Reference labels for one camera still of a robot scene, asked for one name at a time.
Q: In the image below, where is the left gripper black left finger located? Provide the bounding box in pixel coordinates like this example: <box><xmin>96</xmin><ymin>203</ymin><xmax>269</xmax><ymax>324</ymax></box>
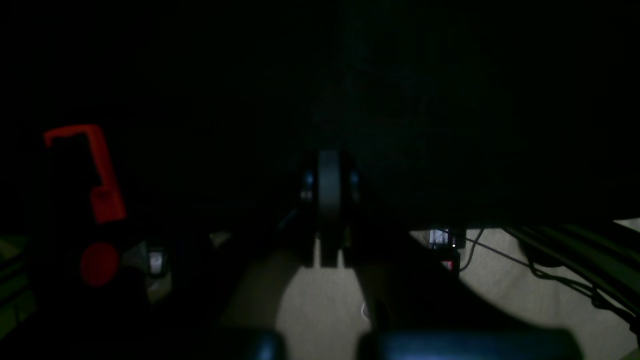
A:
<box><xmin>220</xmin><ymin>150</ymin><xmax>343</xmax><ymax>360</ymax></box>

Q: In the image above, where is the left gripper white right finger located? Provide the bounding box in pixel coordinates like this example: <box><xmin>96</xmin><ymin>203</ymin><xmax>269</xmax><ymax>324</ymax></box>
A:
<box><xmin>343</xmin><ymin>167</ymin><xmax>583</xmax><ymax>360</ymax></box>

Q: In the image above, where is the black table cloth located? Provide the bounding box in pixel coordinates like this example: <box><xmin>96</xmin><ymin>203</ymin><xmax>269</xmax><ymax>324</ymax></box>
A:
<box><xmin>1</xmin><ymin>0</ymin><xmax>639</xmax><ymax>228</ymax></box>

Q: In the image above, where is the orange clamp left side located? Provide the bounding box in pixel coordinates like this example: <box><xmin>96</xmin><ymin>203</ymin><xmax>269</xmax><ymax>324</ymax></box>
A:
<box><xmin>43</xmin><ymin>124</ymin><xmax>127</xmax><ymax>289</ymax></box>

